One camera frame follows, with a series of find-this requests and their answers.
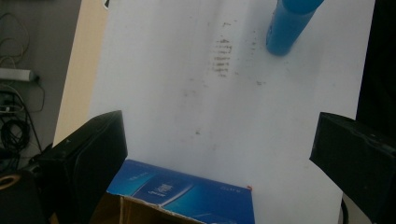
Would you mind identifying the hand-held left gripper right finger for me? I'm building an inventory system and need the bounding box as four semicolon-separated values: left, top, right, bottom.
308;111;396;224

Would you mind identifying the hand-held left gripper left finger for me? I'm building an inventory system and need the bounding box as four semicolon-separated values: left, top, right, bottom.
33;109;129;224

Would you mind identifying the blue cardboard box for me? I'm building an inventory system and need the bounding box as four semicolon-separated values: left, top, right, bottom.
90;159;256;224

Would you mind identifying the blue cylindrical bottle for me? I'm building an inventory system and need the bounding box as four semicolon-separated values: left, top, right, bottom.
265;0;325;57

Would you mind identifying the white power strip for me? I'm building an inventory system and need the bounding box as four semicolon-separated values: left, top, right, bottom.
0;67;35;83

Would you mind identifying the white table cover sheet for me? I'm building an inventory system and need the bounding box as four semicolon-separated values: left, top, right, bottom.
88;0;376;224

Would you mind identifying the black coiled cable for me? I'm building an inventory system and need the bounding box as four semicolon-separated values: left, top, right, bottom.
0;90;43;171

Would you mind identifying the thin grey cable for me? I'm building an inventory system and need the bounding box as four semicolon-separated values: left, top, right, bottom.
0;12;31;68

